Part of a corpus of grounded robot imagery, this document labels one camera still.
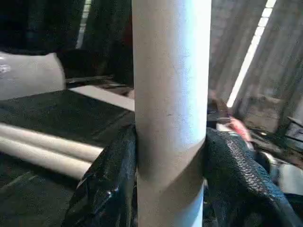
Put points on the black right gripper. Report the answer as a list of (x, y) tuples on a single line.
[(236, 127)]

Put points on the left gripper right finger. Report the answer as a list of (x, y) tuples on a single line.
[(236, 179)]

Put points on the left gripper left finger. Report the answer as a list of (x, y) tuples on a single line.
[(106, 189)]

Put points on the white plastic table leg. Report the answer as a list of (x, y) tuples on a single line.
[(170, 82), (35, 156), (47, 138)]

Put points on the grey window curtain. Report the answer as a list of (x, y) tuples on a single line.
[(279, 59)]

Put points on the white flat board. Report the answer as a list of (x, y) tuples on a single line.
[(106, 95)]

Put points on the grey cushion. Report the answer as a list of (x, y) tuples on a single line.
[(28, 75)]

